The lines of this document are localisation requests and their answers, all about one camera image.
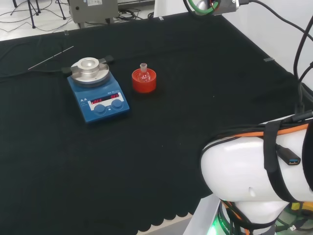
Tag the clear round-bottom flask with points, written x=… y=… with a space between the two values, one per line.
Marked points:
x=144 y=76

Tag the black bench cloth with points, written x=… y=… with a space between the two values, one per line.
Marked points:
x=171 y=147

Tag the blue base heater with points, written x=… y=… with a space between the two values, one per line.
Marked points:
x=105 y=110

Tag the pale board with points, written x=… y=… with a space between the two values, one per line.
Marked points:
x=168 y=7

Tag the glass rod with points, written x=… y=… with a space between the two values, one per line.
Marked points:
x=50 y=58

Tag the grey equipment box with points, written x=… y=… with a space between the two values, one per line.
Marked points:
x=97 y=9

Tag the black tripod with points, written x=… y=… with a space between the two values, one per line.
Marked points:
x=31 y=9
x=61 y=9

